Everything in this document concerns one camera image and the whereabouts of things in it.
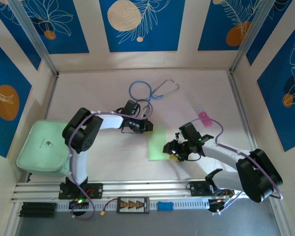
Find mint green zip pouch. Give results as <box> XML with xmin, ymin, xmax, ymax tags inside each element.
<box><xmin>16</xmin><ymin>119</ymin><xmax>73</xmax><ymax>177</ymax></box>

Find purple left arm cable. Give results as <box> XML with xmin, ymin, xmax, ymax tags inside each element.
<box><xmin>68</xmin><ymin>99</ymin><xmax>153</xmax><ymax>222</ymax></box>

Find black ribbed block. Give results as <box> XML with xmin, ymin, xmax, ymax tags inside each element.
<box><xmin>19</xmin><ymin>202</ymin><xmax>58</xmax><ymax>218</ymax></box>

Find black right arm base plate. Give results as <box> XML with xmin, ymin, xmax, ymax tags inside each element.
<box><xmin>190</xmin><ymin>181</ymin><xmax>234</xmax><ymax>197</ymax></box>

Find aluminium table side rail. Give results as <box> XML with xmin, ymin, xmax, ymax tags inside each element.
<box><xmin>228</xmin><ymin>70</ymin><xmax>266</xmax><ymax>177</ymax></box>
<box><xmin>41</xmin><ymin>73</ymin><xmax>59</xmax><ymax>122</ymax></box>

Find circuit board with green light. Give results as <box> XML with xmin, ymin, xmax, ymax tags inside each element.
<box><xmin>68</xmin><ymin>198</ymin><xmax>89</xmax><ymax>210</ymax></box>

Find light green cloth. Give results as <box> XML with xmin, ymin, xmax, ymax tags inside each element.
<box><xmin>147</xmin><ymin>125</ymin><xmax>172</xmax><ymax>162</ymax></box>

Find aluminium mounting rail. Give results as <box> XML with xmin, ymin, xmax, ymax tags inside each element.
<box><xmin>11</xmin><ymin>178</ymin><xmax>249</xmax><ymax>203</ymax></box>

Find black power distribution board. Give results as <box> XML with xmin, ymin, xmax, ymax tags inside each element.
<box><xmin>117</xmin><ymin>197</ymin><xmax>150</xmax><ymax>213</ymax></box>

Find blue stethoscope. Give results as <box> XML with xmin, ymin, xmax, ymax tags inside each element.
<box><xmin>129</xmin><ymin>79</ymin><xmax>180</xmax><ymax>110</ymax></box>

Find aluminium frame post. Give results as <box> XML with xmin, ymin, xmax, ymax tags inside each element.
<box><xmin>7</xmin><ymin>0</ymin><xmax>59</xmax><ymax>76</ymax></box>
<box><xmin>229</xmin><ymin>0</ymin><xmax>279</xmax><ymax>76</ymax></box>

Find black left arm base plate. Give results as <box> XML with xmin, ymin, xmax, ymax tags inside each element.
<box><xmin>58</xmin><ymin>183</ymin><xmax>104</xmax><ymax>200</ymax></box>

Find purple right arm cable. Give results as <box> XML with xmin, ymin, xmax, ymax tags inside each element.
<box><xmin>190</xmin><ymin>117</ymin><xmax>284</xmax><ymax>200</ymax></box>

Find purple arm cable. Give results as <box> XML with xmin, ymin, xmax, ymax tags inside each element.
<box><xmin>190</xmin><ymin>117</ymin><xmax>284</xmax><ymax>200</ymax></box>
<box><xmin>68</xmin><ymin>99</ymin><xmax>153</xmax><ymax>222</ymax></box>

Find white slotted cable duct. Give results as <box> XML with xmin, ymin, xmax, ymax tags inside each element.
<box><xmin>56</xmin><ymin>198</ymin><xmax>209</xmax><ymax>212</ymax></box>

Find circuit board with coloured wires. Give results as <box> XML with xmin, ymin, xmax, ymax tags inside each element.
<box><xmin>207</xmin><ymin>196</ymin><xmax>236</xmax><ymax>215</ymax></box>

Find wire with yellow connector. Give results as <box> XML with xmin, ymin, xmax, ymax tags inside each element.
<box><xmin>99</xmin><ymin>199</ymin><xmax>118</xmax><ymax>217</ymax></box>

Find blue bone-shaped clip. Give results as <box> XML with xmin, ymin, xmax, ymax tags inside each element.
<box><xmin>157</xmin><ymin>201</ymin><xmax>174</xmax><ymax>211</ymax></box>

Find pink clear plastic case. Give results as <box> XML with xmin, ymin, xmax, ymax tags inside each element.
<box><xmin>194</xmin><ymin>104</ymin><xmax>213</xmax><ymax>127</ymax></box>

